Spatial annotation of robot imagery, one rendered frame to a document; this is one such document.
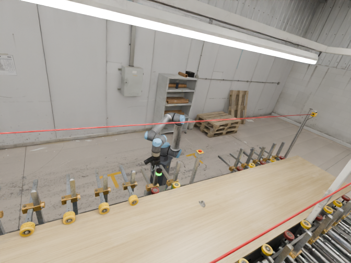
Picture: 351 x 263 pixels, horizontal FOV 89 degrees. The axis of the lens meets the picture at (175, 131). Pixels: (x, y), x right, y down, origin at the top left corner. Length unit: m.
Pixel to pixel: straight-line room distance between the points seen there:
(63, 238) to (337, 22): 9.34
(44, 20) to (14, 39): 0.53
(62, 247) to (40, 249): 0.13
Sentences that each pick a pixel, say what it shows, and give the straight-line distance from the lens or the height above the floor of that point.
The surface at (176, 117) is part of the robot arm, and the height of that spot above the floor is 1.41.
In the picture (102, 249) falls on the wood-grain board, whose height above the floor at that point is 0.90.
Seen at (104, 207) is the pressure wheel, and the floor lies 0.98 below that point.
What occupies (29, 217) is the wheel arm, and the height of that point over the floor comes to 0.96.
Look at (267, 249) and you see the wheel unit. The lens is 1.88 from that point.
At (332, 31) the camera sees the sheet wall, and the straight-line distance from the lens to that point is 9.19.
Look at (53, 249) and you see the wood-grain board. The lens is 1.64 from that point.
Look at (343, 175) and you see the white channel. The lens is 2.17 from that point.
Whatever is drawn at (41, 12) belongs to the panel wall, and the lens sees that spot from 3.86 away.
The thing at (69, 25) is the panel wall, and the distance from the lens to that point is 3.88.
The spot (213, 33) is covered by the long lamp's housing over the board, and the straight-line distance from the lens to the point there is 1.13.
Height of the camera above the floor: 2.26
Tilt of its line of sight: 26 degrees down
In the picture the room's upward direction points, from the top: 11 degrees clockwise
